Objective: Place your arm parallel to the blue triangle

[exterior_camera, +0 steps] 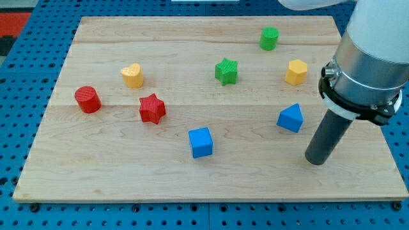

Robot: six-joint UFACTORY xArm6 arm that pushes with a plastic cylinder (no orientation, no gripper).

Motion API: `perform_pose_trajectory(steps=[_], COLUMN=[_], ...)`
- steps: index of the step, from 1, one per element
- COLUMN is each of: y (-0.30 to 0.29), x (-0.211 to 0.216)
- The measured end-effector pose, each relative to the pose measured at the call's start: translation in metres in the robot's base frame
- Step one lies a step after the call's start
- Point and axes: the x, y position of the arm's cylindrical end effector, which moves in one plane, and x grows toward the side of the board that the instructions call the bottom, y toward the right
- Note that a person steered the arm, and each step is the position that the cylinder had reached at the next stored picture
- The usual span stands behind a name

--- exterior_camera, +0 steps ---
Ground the yellow hexagon block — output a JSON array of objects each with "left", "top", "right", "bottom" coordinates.
[{"left": 284, "top": 59, "right": 308, "bottom": 86}]

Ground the green cylinder block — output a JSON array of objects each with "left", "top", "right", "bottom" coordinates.
[{"left": 259, "top": 27, "right": 279, "bottom": 50}]

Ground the blue triangle block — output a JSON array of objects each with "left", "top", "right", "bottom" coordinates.
[{"left": 277, "top": 103, "right": 304, "bottom": 133}]

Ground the blue cube block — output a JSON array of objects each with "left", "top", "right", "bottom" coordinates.
[{"left": 188, "top": 127, "right": 213, "bottom": 158}]

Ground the red cylinder block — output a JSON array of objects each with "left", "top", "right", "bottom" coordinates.
[{"left": 74, "top": 86, "right": 102, "bottom": 113}]

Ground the red star block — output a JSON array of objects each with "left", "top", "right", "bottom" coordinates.
[{"left": 139, "top": 93, "right": 166, "bottom": 124}]

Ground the green star block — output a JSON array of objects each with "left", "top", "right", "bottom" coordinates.
[{"left": 215, "top": 57, "right": 238, "bottom": 86}]

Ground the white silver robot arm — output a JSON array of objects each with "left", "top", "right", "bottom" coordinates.
[{"left": 319, "top": 0, "right": 408, "bottom": 125}]

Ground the wooden board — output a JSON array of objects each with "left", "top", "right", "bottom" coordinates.
[{"left": 13, "top": 16, "right": 408, "bottom": 203}]

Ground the yellow heart block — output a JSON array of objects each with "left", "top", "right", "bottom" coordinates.
[{"left": 120, "top": 63, "right": 144, "bottom": 88}]

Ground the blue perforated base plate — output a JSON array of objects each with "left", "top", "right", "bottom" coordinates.
[{"left": 1, "top": 0, "right": 408, "bottom": 229}]

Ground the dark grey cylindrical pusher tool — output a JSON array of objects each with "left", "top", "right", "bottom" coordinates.
[{"left": 305, "top": 109, "right": 353, "bottom": 165}]

